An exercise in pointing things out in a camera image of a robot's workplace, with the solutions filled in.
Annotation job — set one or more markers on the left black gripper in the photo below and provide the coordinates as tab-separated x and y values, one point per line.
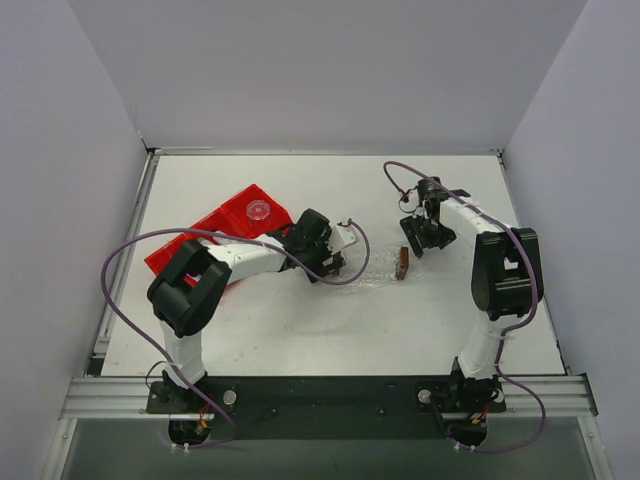
329	263

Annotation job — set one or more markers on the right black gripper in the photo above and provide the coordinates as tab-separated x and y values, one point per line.
430	232

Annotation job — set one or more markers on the clear tray brown handles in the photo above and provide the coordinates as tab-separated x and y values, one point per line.
382	269

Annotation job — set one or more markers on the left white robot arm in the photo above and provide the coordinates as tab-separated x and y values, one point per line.
185	295

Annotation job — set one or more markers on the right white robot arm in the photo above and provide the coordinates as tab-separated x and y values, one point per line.
506	279

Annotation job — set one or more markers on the clear plastic cup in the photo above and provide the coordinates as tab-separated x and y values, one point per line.
259	217

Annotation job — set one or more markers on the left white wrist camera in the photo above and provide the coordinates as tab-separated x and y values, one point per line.
343	236

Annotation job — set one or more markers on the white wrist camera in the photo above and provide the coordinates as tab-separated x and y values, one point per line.
409	202
343	236

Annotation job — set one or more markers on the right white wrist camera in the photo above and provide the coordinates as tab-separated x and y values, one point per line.
409	202

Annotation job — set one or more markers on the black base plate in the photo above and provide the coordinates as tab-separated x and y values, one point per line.
325	407

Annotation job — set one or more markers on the aluminium front rail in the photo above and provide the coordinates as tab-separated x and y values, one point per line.
126	398

